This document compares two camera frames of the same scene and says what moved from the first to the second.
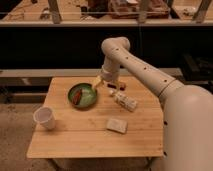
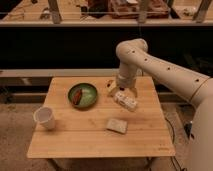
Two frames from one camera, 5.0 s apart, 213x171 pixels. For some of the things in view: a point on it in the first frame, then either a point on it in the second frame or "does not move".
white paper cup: (45, 117) does not move
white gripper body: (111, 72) -> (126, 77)
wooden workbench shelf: (96, 13) does not move
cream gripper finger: (118, 86) -> (134, 89)
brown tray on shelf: (128, 9) does not move
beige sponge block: (117, 125) does not move
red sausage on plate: (77, 96) does not move
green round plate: (82, 95) does not move
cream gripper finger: (97, 82) -> (110, 85)
